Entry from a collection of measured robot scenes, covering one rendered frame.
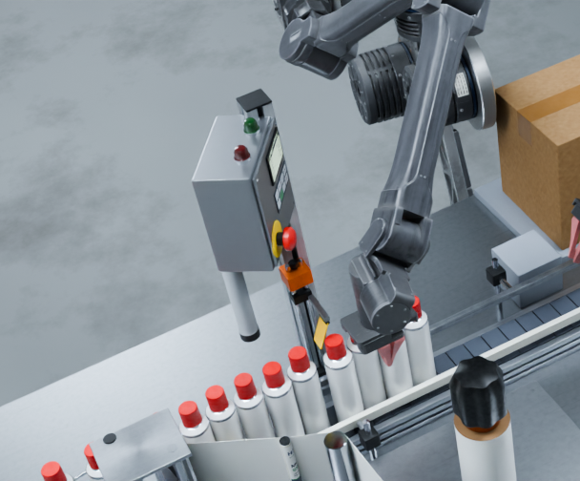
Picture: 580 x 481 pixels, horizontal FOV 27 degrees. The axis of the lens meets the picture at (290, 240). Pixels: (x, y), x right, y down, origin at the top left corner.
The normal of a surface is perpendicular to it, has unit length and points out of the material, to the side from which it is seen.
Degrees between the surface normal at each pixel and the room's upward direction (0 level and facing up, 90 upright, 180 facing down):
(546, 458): 0
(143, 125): 0
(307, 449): 90
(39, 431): 0
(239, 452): 90
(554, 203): 90
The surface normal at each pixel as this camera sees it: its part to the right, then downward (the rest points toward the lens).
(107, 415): -0.18, -0.75
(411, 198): 0.51, -0.04
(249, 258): -0.18, 0.66
